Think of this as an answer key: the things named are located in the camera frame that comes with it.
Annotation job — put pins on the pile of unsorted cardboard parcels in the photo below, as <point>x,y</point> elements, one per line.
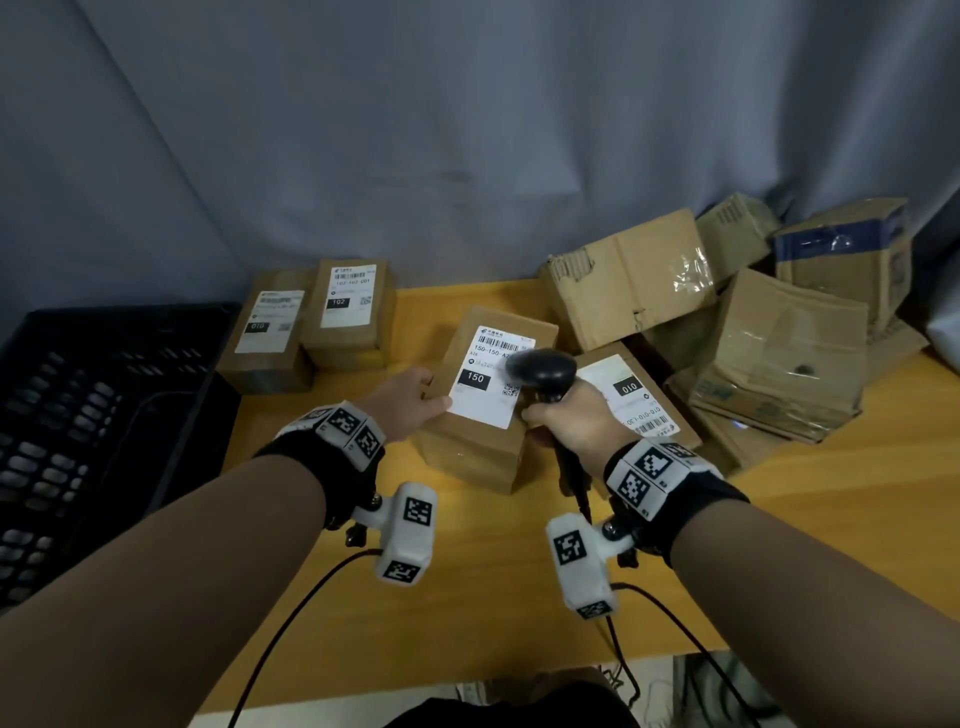
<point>787,352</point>

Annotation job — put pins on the yellow taped labelled cardboard box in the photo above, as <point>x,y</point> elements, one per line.
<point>346,300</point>

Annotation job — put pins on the person's black garment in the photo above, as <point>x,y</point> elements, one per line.
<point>510,709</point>

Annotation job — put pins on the person's right forearm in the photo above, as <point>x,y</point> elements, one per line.
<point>825,615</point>

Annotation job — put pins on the person's olive green trousers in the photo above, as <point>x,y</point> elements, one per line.
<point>720,694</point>

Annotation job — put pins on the person's left forearm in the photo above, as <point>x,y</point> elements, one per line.
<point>150,600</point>

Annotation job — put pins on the black plastic crate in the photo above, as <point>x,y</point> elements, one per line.
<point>90,420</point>

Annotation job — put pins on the person's left hand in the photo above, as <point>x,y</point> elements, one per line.
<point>405,405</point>

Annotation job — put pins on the black barcode scanner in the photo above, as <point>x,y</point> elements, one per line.
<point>544,371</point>

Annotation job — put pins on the black wristband with marker tags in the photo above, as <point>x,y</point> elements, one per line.
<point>697,510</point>
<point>330,472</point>

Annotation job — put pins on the person's right hand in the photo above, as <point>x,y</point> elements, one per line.
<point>585,427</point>

